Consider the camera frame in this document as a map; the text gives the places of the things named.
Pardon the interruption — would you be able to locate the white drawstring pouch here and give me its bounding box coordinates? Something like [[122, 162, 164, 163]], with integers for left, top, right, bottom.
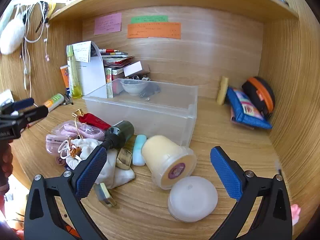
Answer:
[[59, 139, 135, 189]]

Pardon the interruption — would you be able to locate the green sticky note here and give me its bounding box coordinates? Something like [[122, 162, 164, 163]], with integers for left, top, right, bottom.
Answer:
[[131, 16, 168, 23]]

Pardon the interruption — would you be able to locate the red pouch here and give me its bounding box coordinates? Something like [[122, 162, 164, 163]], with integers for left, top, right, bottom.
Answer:
[[72, 109, 112, 132]]

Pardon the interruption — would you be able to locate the clear plastic storage box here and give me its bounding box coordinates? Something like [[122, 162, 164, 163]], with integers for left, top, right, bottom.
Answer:
[[82, 78, 198, 147]]

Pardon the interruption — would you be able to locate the white cable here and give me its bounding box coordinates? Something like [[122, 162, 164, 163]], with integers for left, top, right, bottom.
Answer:
[[20, 1, 50, 90]]

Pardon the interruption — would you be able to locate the yellow spray bottle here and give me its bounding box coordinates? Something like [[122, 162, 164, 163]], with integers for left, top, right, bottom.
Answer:
[[66, 44, 82, 99]]

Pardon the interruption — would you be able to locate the orange cloth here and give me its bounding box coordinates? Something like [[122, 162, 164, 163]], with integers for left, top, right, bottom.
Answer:
[[10, 211, 83, 240]]

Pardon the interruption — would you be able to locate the white round lid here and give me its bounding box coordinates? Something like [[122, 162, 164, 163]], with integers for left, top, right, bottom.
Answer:
[[168, 176, 218, 222]]

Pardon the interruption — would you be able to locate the fruit print card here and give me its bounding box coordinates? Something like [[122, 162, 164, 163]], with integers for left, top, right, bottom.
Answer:
[[104, 67, 113, 98]]

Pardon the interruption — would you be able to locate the beige horn block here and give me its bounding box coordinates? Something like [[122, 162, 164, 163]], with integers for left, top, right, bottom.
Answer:
[[116, 148, 133, 170]]

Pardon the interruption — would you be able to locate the pink cloth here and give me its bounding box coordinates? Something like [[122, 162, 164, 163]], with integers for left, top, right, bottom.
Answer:
[[291, 204, 300, 225]]

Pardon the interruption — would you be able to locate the pink tipped earphone cable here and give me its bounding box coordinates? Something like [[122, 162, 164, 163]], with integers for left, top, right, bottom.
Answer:
[[41, 2, 50, 62]]

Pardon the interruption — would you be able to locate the pink sticky note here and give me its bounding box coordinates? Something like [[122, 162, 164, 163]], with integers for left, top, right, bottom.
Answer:
[[94, 12, 122, 36]]

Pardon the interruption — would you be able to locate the person's left hand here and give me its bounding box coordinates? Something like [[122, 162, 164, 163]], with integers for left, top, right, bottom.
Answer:
[[0, 142, 13, 179]]

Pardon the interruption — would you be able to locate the cream plastic jar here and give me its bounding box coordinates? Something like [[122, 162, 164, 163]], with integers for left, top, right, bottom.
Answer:
[[141, 135, 197, 190]]

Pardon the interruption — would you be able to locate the pink case with round tag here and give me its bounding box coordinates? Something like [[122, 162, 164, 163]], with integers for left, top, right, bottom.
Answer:
[[46, 134, 70, 166]]

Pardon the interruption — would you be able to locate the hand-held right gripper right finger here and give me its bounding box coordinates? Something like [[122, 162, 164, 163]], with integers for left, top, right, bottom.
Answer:
[[210, 146, 293, 240]]

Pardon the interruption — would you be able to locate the small yellow bottle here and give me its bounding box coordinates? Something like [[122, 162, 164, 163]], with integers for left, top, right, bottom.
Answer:
[[216, 76, 229, 105]]

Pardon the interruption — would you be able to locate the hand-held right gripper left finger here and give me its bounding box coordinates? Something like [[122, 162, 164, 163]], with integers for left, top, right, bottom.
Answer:
[[24, 146, 108, 240]]

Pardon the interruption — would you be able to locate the dark green glass bottle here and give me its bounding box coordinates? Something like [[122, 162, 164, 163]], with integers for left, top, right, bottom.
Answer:
[[101, 121, 135, 153]]

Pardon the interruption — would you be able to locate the black and orange round case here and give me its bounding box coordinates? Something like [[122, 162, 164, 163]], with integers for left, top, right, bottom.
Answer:
[[242, 77, 275, 118]]

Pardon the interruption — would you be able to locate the white fluffy toy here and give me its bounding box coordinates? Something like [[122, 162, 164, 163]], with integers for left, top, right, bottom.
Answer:
[[0, 5, 25, 55]]

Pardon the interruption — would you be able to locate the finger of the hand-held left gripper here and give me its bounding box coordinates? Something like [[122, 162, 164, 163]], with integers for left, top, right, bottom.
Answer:
[[0, 98, 35, 117], [15, 105, 49, 130]]

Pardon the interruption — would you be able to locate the brown cardboard box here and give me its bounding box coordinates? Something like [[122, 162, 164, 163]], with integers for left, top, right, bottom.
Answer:
[[124, 64, 151, 81]]

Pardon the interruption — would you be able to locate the blue zip pouch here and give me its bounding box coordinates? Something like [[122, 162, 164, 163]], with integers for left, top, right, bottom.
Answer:
[[226, 87, 273, 130]]

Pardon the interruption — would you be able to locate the wooden desktop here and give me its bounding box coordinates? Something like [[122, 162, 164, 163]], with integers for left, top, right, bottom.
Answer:
[[10, 90, 300, 240]]

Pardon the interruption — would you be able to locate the mint green tube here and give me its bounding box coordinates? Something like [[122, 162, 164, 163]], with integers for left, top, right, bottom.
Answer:
[[132, 135, 147, 166]]

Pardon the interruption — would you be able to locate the white folded paper sheet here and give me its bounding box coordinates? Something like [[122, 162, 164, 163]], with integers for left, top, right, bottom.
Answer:
[[75, 41, 105, 98]]

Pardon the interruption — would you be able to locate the orange sticky note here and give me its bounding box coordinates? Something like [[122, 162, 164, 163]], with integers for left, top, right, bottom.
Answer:
[[127, 22, 181, 40]]

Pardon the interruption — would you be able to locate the pink mesh pouch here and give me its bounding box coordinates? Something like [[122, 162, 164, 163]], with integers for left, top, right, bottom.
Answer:
[[52, 120, 105, 140]]

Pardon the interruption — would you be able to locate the stack of booklets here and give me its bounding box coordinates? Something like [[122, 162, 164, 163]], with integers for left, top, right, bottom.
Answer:
[[99, 49, 135, 75]]

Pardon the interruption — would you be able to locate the white printed box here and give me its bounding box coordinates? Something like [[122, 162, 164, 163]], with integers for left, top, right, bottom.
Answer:
[[0, 90, 14, 108]]

